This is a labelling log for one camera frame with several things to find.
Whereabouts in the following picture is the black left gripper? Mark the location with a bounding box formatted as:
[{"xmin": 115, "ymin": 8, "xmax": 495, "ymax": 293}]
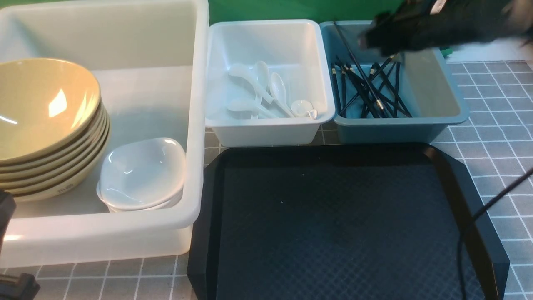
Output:
[{"xmin": 0, "ymin": 190, "xmax": 40, "ymax": 300}]

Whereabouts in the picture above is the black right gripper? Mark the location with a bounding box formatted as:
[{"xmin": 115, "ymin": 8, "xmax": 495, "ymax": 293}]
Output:
[{"xmin": 358, "ymin": 0, "xmax": 533, "ymax": 56}]

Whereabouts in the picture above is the black chopstick gold band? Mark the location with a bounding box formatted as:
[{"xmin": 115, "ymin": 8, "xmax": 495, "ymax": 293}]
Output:
[{"xmin": 333, "ymin": 21, "xmax": 387, "ymax": 118}]

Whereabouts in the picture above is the white square dish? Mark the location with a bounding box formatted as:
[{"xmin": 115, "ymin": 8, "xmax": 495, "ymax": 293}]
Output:
[
  {"xmin": 96, "ymin": 182, "xmax": 182, "ymax": 213},
  {"xmin": 99, "ymin": 138, "xmax": 187, "ymax": 210},
  {"xmin": 106, "ymin": 193, "xmax": 182, "ymax": 213}
]

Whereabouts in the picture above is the yellow noodle bowl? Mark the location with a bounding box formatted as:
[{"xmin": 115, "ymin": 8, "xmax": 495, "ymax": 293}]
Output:
[{"xmin": 1, "ymin": 57, "xmax": 101, "ymax": 165}]

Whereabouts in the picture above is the white ceramic soup spoon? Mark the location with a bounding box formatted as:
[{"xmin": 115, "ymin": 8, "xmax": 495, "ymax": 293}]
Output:
[{"xmin": 226, "ymin": 99, "xmax": 279, "ymax": 118}]

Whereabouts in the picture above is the bottom stacked yellow bowl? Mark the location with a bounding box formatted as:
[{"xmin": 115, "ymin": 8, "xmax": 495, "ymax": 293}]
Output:
[{"xmin": 2, "ymin": 127, "xmax": 111, "ymax": 203}]

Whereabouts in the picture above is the blue-grey plastic bin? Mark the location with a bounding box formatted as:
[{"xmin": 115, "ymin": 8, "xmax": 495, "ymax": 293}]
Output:
[{"xmin": 319, "ymin": 21, "xmax": 469, "ymax": 144}]

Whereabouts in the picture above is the small white plastic bin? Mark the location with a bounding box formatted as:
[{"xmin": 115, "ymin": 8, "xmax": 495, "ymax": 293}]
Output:
[{"xmin": 205, "ymin": 20, "xmax": 335, "ymax": 148}]

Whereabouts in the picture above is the white square dish in bin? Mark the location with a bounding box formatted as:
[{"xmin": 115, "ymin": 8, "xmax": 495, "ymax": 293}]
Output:
[{"xmin": 96, "ymin": 182, "xmax": 182, "ymax": 213}]

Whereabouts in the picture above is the small white spoon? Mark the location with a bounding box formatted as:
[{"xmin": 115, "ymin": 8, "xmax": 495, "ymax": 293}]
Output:
[{"xmin": 291, "ymin": 100, "xmax": 318, "ymax": 120}]

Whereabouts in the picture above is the white spoon right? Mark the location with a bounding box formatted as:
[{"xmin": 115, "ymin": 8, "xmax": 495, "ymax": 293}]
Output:
[{"xmin": 269, "ymin": 72, "xmax": 294, "ymax": 118}]

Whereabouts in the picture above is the white spoon middle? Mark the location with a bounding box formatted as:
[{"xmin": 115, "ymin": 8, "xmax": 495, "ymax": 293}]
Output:
[{"xmin": 253, "ymin": 61, "xmax": 270, "ymax": 96}]

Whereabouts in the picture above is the white spoon left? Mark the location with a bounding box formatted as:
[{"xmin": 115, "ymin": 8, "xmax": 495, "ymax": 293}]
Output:
[{"xmin": 229, "ymin": 63, "xmax": 274, "ymax": 104}]

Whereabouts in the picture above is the black plastic serving tray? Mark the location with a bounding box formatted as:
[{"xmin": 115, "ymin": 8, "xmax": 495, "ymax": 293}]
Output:
[{"xmin": 187, "ymin": 142, "xmax": 510, "ymax": 300}]

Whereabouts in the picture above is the black cable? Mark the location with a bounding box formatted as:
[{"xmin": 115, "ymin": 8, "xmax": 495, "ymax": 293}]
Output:
[{"xmin": 457, "ymin": 169, "xmax": 533, "ymax": 300}]

